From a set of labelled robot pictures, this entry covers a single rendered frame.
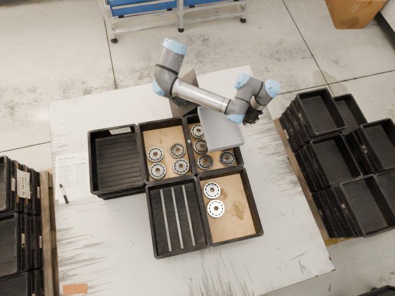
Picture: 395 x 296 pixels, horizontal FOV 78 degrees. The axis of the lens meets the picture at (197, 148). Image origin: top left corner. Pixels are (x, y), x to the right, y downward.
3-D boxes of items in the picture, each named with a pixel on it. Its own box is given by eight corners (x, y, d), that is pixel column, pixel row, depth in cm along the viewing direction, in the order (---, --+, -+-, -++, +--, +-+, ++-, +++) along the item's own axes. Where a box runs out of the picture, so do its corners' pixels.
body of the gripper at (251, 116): (242, 126, 128) (254, 114, 117) (236, 112, 130) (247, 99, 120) (254, 124, 131) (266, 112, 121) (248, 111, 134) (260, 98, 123)
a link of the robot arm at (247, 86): (233, 94, 107) (255, 104, 109) (243, 70, 105) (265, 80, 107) (228, 95, 114) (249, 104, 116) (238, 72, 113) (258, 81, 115)
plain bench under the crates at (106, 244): (83, 139, 245) (47, 101, 180) (233, 107, 268) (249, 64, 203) (104, 320, 191) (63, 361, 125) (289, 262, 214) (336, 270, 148)
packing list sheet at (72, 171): (52, 157, 165) (52, 157, 164) (87, 149, 168) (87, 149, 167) (55, 204, 153) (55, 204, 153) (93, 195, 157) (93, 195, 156)
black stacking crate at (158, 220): (147, 189, 149) (144, 185, 139) (194, 180, 153) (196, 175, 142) (157, 258, 135) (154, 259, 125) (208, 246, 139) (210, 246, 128)
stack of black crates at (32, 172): (4, 179, 212) (-40, 163, 170) (40, 171, 216) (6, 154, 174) (3, 225, 198) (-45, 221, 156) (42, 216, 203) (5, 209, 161)
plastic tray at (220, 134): (197, 111, 144) (197, 106, 139) (229, 104, 146) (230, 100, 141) (208, 152, 134) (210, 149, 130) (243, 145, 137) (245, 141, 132)
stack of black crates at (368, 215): (310, 194, 222) (339, 182, 180) (338, 186, 226) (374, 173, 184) (329, 239, 208) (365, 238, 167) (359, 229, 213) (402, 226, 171)
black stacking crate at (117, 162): (93, 138, 159) (87, 131, 149) (139, 131, 163) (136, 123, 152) (97, 198, 146) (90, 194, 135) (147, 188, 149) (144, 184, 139)
